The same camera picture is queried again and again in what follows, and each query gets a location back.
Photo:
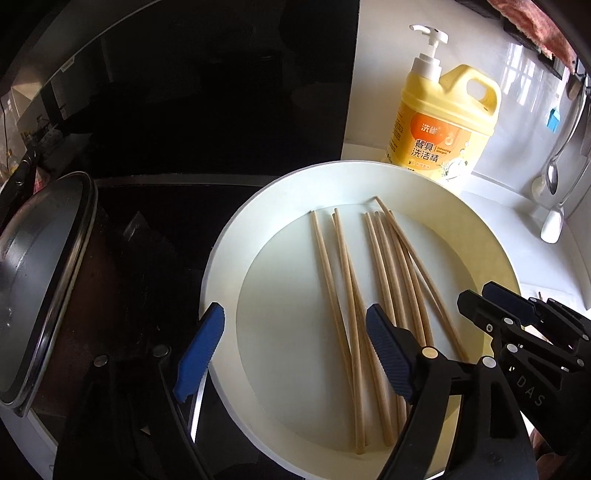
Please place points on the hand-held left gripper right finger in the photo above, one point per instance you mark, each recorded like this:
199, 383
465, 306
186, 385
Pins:
390, 355

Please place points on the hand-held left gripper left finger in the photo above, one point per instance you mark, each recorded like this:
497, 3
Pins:
201, 355

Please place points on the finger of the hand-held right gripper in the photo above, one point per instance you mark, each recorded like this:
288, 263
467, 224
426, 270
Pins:
505, 297
480, 311

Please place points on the bundle of wooden chopsticks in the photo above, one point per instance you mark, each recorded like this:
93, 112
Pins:
401, 277

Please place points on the white plastic basin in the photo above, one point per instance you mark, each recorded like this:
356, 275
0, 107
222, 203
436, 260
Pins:
286, 300

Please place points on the steel spatula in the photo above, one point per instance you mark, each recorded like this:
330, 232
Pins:
551, 226

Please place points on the steel ladle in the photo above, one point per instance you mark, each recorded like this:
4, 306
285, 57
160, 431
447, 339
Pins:
552, 177

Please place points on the yellow detergent pump bottle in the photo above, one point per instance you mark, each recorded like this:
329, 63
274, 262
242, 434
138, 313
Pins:
443, 129

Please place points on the steel pot with lid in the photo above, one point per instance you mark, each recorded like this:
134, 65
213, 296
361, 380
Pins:
37, 277

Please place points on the black stove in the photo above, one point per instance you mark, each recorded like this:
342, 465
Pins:
184, 138

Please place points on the red cloth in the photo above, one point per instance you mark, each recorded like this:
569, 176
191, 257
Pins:
531, 25

